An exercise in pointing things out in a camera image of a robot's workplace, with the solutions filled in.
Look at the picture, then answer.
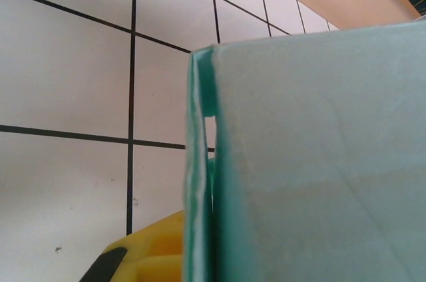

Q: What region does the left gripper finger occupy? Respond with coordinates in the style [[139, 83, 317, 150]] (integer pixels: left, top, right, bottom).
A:
[[78, 208, 186, 282]]

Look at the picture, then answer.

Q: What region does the light blue paper box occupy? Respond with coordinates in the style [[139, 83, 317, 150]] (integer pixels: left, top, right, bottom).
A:
[[181, 19, 426, 282]]

